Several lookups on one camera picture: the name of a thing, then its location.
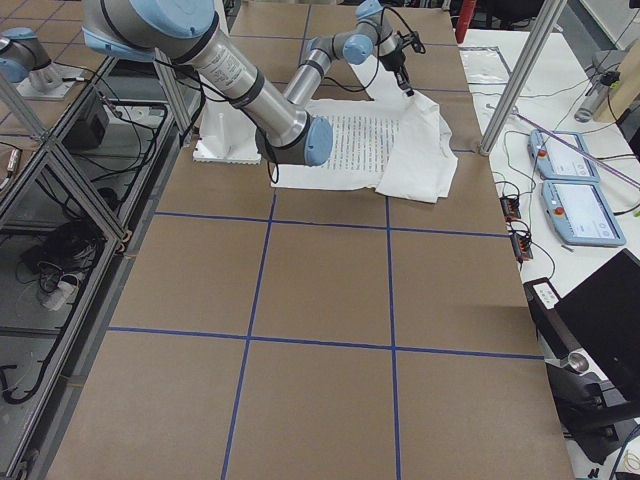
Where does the aluminium frame post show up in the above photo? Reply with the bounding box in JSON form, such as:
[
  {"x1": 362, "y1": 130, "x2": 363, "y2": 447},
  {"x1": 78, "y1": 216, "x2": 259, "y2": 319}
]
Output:
[{"x1": 478, "y1": 0, "x2": 567, "y2": 156}]

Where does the black box with white label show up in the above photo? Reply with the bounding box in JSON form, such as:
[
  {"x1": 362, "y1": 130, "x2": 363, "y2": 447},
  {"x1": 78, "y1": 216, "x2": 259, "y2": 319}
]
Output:
[{"x1": 523, "y1": 277, "x2": 590, "y2": 375}]

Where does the clear plastic document sleeve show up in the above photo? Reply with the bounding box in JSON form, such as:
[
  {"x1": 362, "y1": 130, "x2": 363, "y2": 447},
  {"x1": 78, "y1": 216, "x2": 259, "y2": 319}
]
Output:
[{"x1": 459, "y1": 46, "x2": 512, "y2": 87}]

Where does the red fire extinguisher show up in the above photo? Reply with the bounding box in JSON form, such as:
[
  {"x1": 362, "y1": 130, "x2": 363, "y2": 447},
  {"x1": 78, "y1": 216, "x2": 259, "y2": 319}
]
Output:
[{"x1": 455, "y1": 0, "x2": 477, "y2": 44}]

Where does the white power strip floor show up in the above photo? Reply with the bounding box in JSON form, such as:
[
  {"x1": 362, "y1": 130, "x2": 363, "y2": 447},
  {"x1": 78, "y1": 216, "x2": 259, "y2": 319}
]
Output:
[{"x1": 41, "y1": 275, "x2": 81, "y2": 311}]

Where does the blue teach pendant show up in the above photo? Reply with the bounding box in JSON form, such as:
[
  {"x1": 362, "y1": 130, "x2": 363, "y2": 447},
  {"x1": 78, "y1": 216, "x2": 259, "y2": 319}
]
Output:
[
  {"x1": 541, "y1": 180, "x2": 626, "y2": 247},
  {"x1": 528, "y1": 129, "x2": 600, "y2": 183}
]

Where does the lower blue teach pendant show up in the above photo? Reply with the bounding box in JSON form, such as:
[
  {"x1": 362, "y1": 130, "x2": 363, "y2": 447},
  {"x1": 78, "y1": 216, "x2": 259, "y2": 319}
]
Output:
[{"x1": 541, "y1": 180, "x2": 626, "y2": 247}]

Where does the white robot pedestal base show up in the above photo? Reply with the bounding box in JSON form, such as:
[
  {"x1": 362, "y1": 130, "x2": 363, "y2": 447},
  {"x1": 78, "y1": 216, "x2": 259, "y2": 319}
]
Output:
[{"x1": 193, "y1": 100, "x2": 261, "y2": 165}]

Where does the black laptop screen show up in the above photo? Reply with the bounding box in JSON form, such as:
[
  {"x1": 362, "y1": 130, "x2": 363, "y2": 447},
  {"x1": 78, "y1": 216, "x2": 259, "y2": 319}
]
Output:
[{"x1": 555, "y1": 249, "x2": 639, "y2": 400}]

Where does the reacher grabber stick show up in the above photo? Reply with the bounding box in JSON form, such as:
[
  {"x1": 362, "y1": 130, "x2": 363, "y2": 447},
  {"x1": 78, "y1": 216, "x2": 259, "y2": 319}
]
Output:
[{"x1": 485, "y1": 102, "x2": 640, "y2": 189}]

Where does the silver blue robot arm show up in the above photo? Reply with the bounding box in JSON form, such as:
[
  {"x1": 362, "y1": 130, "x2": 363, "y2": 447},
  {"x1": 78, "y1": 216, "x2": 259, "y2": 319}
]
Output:
[
  {"x1": 82, "y1": 0, "x2": 333, "y2": 166},
  {"x1": 284, "y1": 1, "x2": 426, "y2": 106}
]

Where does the white long-sleeve printed shirt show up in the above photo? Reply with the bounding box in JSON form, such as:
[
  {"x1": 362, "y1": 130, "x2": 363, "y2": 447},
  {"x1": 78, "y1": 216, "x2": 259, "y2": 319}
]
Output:
[{"x1": 275, "y1": 58, "x2": 458, "y2": 203}]

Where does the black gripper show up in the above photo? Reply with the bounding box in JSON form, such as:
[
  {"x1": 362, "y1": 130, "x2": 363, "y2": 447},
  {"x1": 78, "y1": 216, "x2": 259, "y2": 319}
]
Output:
[{"x1": 382, "y1": 47, "x2": 414, "y2": 97}]

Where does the upper blue teach pendant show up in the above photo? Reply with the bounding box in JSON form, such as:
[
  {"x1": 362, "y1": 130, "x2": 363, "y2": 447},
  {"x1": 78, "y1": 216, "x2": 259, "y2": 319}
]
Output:
[{"x1": 528, "y1": 129, "x2": 600, "y2": 183}]

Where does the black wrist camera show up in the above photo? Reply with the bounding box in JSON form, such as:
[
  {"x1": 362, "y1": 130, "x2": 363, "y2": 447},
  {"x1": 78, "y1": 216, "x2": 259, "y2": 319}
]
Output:
[{"x1": 397, "y1": 30, "x2": 426, "y2": 55}]

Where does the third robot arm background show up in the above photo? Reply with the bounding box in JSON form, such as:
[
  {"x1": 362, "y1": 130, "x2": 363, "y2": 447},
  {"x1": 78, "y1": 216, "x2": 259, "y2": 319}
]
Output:
[{"x1": 1, "y1": 27, "x2": 84, "y2": 100}]

